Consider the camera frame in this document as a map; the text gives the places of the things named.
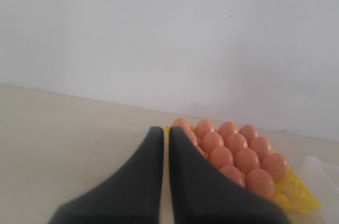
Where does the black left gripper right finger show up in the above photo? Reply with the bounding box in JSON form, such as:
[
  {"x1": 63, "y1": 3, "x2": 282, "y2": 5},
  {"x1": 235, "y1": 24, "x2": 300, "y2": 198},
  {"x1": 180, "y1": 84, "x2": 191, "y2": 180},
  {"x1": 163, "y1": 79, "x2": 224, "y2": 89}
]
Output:
[{"x1": 168, "y1": 127, "x2": 291, "y2": 223}]

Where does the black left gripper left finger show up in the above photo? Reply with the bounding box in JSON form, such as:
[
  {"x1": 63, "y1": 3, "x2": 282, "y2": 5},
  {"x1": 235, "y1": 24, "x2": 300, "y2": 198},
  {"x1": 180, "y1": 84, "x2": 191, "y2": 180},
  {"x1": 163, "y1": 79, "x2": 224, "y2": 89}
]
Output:
[{"x1": 49, "y1": 127, "x2": 164, "y2": 223}]

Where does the brown egg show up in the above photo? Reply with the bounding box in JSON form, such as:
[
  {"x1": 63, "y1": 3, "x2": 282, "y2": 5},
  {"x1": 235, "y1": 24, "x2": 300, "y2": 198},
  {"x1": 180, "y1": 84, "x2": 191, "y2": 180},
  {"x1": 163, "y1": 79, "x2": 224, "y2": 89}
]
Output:
[
  {"x1": 217, "y1": 121, "x2": 238, "y2": 141},
  {"x1": 238, "y1": 124, "x2": 258, "y2": 144},
  {"x1": 248, "y1": 137, "x2": 272, "y2": 161},
  {"x1": 219, "y1": 166, "x2": 245, "y2": 188},
  {"x1": 201, "y1": 132, "x2": 224, "y2": 155},
  {"x1": 171, "y1": 118, "x2": 191, "y2": 130},
  {"x1": 195, "y1": 146, "x2": 206, "y2": 158},
  {"x1": 184, "y1": 128, "x2": 198, "y2": 146},
  {"x1": 245, "y1": 169, "x2": 275, "y2": 200},
  {"x1": 209, "y1": 146, "x2": 234, "y2": 169},
  {"x1": 234, "y1": 148, "x2": 260, "y2": 175},
  {"x1": 194, "y1": 119, "x2": 216, "y2": 139},
  {"x1": 225, "y1": 133, "x2": 248, "y2": 153},
  {"x1": 260, "y1": 153, "x2": 288, "y2": 183}
]

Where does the yellow plastic egg tray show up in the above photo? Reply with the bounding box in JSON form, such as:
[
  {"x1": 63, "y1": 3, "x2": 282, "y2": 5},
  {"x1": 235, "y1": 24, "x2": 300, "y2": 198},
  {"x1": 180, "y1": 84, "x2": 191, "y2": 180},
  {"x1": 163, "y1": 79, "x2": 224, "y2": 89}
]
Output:
[{"x1": 163, "y1": 125, "x2": 323, "y2": 213}]

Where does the clear plastic container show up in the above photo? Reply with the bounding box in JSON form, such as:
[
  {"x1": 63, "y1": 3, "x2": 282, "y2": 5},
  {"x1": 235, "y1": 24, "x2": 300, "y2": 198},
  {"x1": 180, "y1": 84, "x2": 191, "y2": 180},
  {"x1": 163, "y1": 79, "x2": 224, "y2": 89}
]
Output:
[{"x1": 299, "y1": 156, "x2": 338, "y2": 224}]

